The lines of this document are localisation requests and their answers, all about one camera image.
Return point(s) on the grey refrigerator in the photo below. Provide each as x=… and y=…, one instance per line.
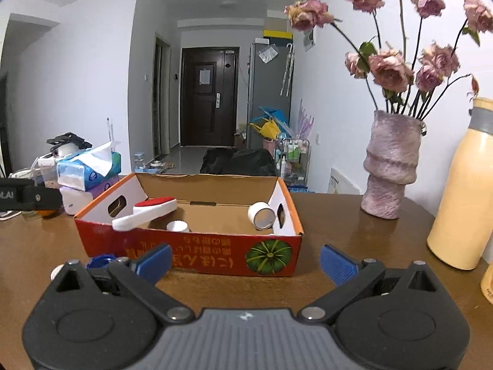
x=265, y=96

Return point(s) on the purple and white tissue pack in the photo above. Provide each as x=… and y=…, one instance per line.
x=77, y=200

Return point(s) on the black bag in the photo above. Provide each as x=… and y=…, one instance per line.
x=238, y=162

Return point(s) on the orange fruit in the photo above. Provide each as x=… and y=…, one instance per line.
x=50, y=214

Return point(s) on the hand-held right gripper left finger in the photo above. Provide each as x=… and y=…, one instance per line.
x=156, y=261

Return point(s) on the blue bottle cap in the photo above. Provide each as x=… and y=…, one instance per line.
x=98, y=262

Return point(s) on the purple feather decoration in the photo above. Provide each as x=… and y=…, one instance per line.
x=307, y=121

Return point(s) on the black plastic frame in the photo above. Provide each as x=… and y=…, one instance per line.
x=69, y=138

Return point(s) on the hanging folded umbrellas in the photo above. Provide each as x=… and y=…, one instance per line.
x=287, y=73

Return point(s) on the blue and yellow bags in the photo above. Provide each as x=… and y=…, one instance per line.
x=269, y=127

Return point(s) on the clear plastic pouch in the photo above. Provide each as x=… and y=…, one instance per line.
x=267, y=54

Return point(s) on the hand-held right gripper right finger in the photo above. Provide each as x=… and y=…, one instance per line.
x=339, y=265

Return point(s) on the yellow and black box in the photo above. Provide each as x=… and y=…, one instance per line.
x=277, y=34

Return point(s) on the pink ceramic vase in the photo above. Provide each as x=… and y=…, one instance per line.
x=389, y=162

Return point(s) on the white paper notice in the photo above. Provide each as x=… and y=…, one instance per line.
x=204, y=77

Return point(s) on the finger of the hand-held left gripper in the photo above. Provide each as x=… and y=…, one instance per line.
x=42, y=198

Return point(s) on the dark wooden door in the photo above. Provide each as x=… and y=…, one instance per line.
x=208, y=115

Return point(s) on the blue tissue pack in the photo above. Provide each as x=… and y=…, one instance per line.
x=77, y=173

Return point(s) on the red and white lint brush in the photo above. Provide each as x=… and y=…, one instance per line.
x=154, y=208

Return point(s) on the yellow cartoon mug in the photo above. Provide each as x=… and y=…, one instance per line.
x=488, y=285

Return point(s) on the white bottle cap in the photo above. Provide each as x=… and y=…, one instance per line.
x=177, y=226

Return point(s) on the white panel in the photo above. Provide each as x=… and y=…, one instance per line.
x=342, y=183

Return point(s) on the white tape roll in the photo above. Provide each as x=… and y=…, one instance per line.
x=256, y=212

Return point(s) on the clear food container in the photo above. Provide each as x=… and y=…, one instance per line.
x=46, y=169

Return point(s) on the dried pink rose bouquet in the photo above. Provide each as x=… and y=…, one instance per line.
x=389, y=69

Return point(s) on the red cardboard box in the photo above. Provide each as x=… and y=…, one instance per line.
x=192, y=254

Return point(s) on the wall poster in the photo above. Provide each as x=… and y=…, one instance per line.
x=309, y=40

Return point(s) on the yellow thermos jug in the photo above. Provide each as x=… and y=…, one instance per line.
x=462, y=200

